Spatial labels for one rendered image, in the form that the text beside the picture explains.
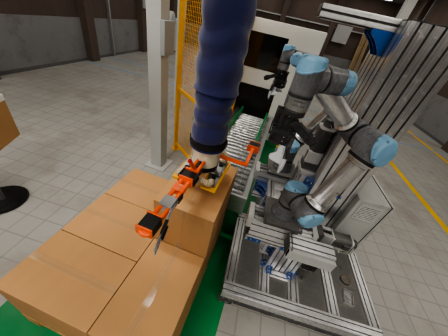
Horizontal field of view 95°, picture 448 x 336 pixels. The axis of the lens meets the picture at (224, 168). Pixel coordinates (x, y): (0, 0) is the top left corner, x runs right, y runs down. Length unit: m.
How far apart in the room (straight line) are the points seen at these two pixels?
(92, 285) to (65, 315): 0.16
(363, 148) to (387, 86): 0.31
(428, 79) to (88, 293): 1.94
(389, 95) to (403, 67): 0.11
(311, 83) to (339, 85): 0.09
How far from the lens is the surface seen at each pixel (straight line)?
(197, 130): 1.16
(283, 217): 1.24
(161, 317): 1.44
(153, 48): 2.52
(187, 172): 1.14
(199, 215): 1.27
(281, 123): 0.70
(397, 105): 1.22
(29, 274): 1.73
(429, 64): 1.21
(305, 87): 0.66
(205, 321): 2.01
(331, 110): 0.94
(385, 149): 0.98
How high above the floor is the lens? 1.92
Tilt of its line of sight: 36 degrees down
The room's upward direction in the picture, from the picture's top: 13 degrees clockwise
